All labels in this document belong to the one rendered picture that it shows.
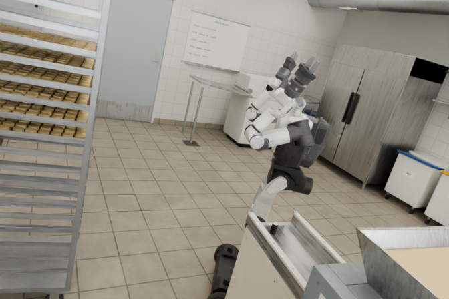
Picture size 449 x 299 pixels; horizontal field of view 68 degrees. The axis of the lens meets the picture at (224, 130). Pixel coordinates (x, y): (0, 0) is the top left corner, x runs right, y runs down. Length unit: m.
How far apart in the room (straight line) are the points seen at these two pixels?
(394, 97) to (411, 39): 1.49
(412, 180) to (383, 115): 0.97
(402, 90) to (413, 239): 4.15
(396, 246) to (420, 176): 4.14
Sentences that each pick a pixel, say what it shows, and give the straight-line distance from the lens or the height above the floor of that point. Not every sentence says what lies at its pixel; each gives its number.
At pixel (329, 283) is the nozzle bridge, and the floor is 1.18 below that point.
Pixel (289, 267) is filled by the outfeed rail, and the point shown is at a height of 0.90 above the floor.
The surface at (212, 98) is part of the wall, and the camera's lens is 6.16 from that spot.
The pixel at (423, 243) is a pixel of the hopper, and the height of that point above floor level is 1.27.
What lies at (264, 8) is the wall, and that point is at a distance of 6.36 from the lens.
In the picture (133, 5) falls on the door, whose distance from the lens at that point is 5.54.
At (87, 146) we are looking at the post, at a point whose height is 1.04.
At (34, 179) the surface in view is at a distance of 2.47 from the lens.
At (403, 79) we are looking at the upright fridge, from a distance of 5.24.
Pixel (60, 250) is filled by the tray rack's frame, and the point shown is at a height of 0.15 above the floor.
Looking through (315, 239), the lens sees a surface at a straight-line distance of 1.83.
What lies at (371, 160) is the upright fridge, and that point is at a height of 0.50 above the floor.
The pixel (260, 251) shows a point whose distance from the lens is 1.70.
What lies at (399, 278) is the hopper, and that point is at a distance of 0.99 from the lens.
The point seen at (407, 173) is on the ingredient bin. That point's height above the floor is 0.51.
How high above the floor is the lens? 1.74
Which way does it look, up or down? 16 degrees down
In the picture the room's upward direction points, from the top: 14 degrees clockwise
